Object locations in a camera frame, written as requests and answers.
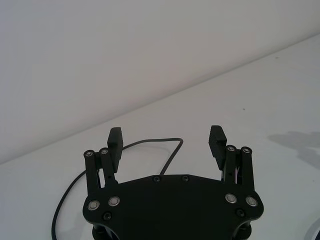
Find dark round object pale rim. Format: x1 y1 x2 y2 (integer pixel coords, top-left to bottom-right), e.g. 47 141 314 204
309 216 320 240

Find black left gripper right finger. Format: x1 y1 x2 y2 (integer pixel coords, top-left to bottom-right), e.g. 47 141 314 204
207 125 256 194

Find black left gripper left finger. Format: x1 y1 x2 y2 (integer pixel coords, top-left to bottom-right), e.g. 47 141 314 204
83 127 124 199

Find thin black cable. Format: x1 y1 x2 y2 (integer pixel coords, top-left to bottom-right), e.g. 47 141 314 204
50 137 185 240

